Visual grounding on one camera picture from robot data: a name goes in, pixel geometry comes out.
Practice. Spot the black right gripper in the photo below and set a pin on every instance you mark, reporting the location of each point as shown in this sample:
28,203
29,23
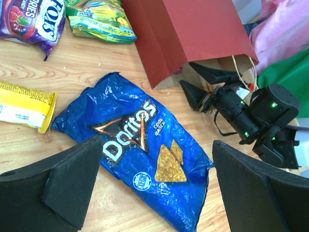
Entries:
224,99

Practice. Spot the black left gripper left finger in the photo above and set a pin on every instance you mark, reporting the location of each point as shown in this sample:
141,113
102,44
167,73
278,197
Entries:
53,194

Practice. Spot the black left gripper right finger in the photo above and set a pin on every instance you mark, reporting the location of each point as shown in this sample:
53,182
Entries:
257,196

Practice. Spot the red paper bag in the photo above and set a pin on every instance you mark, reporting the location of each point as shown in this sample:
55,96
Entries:
172,33

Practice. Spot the blue Doritos chips bag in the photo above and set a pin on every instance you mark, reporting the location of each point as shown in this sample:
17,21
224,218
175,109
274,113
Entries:
144,146

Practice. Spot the yellow snack bar wrapper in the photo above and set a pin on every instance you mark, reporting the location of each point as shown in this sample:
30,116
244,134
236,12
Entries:
30,107

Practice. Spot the green yellow Fox's candy bag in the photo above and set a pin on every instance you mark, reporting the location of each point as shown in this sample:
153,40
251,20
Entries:
103,19

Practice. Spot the purple black cherry candy bag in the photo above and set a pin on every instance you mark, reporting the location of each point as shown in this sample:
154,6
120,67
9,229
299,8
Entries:
33,22

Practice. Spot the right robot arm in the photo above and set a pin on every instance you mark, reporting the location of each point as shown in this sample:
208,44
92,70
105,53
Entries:
263,122

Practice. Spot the purple candy bag in bag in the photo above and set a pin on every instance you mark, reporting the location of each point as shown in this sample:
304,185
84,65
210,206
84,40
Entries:
178,71

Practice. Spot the green tank top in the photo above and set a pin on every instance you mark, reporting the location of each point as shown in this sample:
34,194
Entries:
293,74

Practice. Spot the pink t-shirt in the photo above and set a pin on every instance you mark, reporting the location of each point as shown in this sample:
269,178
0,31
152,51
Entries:
283,32

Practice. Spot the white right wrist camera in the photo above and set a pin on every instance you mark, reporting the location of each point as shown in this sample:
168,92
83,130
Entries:
243,92

